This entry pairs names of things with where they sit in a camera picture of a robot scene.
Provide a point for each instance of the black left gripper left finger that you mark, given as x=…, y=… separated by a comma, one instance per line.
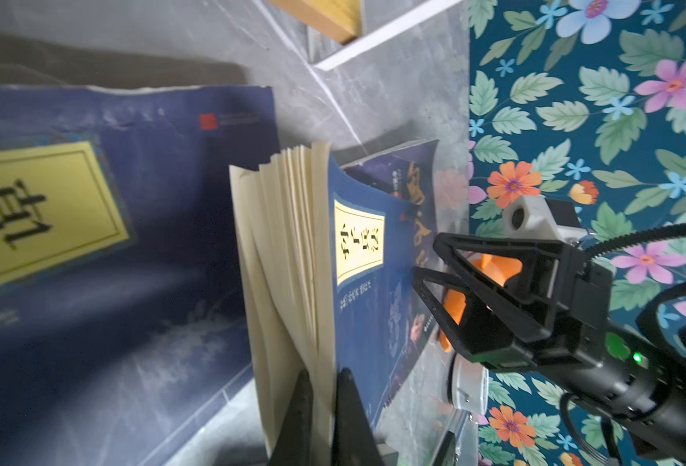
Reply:
x=294, y=445

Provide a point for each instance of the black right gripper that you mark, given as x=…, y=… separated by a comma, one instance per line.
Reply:
x=559, y=304

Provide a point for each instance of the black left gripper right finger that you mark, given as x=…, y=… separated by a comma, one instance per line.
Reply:
x=353, y=441

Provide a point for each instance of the blue book yellow label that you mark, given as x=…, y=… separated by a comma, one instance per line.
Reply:
x=326, y=264
x=122, y=321

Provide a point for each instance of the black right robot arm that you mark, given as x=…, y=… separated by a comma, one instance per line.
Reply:
x=640, y=384

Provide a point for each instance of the orange gourd toy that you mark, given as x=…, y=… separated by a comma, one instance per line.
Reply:
x=491, y=292

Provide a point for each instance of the dark portrait book right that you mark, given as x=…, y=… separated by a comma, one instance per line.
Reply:
x=406, y=172

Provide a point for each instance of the wooden white bookshelf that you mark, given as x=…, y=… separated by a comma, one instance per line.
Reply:
x=337, y=31

